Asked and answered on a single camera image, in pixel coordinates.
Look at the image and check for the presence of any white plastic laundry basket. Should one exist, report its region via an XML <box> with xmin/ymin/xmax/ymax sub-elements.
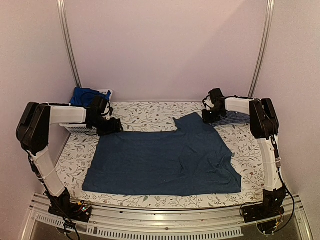
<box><xmin>59</xmin><ymin>98</ymin><xmax>113</xmax><ymax>136</ymax></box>

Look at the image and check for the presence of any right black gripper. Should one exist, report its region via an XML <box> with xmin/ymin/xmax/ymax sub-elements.
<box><xmin>202</xmin><ymin>106</ymin><xmax>225</xmax><ymax>123</ymax></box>

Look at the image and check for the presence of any bright blue garment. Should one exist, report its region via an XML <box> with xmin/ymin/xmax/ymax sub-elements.
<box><xmin>69</xmin><ymin>87</ymin><xmax>113</xmax><ymax>107</ymax></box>

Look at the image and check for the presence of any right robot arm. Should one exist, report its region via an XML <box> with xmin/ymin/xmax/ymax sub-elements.
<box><xmin>202</xmin><ymin>88</ymin><xmax>286</xmax><ymax>218</ymax></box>

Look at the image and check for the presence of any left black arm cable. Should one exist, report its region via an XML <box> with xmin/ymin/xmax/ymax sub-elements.
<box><xmin>79</xmin><ymin>91</ymin><xmax>113</xmax><ymax>118</ymax></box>

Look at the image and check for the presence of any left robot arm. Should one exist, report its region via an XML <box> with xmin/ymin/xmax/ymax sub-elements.
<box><xmin>16</xmin><ymin>96</ymin><xmax>123</xmax><ymax>217</ymax></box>

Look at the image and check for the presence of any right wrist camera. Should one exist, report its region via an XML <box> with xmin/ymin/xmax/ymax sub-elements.
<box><xmin>202</xmin><ymin>95</ymin><xmax>214</xmax><ymax>111</ymax></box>

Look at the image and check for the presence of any left aluminium frame post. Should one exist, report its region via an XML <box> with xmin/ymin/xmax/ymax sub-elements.
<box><xmin>56</xmin><ymin>0</ymin><xmax>82</xmax><ymax>88</ymax></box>

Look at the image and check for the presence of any folded blue checkered shirt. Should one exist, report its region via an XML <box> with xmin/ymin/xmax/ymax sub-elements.
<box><xmin>211</xmin><ymin>111</ymin><xmax>250</xmax><ymax>127</ymax></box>

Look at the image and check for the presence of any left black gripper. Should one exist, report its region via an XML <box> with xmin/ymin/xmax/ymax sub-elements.
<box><xmin>90</xmin><ymin>115</ymin><xmax>124</xmax><ymax>137</ymax></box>

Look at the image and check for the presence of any right aluminium frame post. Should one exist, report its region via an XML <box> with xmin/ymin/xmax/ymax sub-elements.
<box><xmin>247</xmin><ymin>0</ymin><xmax>275</xmax><ymax>98</ymax></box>

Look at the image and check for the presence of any floral patterned table mat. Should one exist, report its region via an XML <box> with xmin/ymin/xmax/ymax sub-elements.
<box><xmin>55</xmin><ymin>102</ymin><xmax>265</xmax><ymax>209</ymax></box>

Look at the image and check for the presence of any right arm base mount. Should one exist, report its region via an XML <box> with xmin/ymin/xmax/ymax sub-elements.
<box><xmin>239</xmin><ymin>202</ymin><xmax>285</xmax><ymax>223</ymax></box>

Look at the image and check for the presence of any dark teal t-shirt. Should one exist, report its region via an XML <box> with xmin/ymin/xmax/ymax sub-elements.
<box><xmin>82</xmin><ymin>113</ymin><xmax>242</xmax><ymax>197</ymax></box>

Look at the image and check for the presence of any aluminium frame post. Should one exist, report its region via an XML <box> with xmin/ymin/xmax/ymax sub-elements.
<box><xmin>56</xmin><ymin>0</ymin><xmax>82</xmax><ymax>88</ymax></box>
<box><xmin>247</xmin><ymin>0</ymin><xmax>275</xmax><ymax>98</ymax></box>

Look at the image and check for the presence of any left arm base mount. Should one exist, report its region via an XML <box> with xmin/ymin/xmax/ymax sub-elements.
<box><xmin>48</xmin><ymin>201</ymin><xmax>92</xmax><ymax>223</ymax></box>

